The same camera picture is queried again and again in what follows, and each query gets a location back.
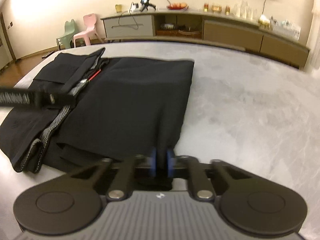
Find black cable on drawer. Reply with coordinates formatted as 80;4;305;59
111;12;144;30

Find yellow cup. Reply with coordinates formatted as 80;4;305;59
115;4;122;13

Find long tv cabinet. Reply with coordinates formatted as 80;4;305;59
102;10;310;69

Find pink plastic chair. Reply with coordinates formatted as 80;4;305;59
73;13;103;47

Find green plastic chair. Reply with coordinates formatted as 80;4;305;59
56;19;78;50

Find red fruit plate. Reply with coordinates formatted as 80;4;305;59
167;2;188;11

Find black garment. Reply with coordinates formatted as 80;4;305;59
1;49;194;173

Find golden ornaments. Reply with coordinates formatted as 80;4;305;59
203;3;231;15

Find clear glass cups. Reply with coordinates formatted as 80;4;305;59
231;1;258;21

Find small camera on tripod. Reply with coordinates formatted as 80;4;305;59
140;0;156;12

